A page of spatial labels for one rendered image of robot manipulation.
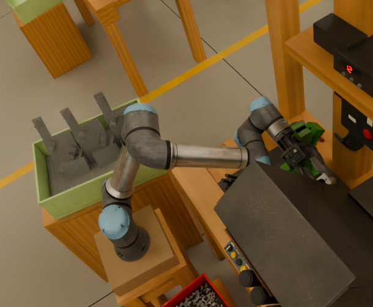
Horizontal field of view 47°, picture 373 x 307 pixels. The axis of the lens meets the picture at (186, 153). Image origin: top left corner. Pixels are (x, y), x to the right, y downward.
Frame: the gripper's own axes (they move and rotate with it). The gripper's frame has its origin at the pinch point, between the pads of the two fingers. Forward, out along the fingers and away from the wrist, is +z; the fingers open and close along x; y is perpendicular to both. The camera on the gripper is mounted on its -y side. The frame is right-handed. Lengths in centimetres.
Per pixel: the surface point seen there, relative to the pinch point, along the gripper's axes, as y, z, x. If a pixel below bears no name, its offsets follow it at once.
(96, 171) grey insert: -6, -74, -94
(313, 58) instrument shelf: 9.3, -29.2, 25.6
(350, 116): 6.2, -9.0, 21.7
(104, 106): -5, -94, -67
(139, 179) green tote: -13, -57, -79
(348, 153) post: -32.4, -5.9, 2.5
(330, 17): 10, -34, 37
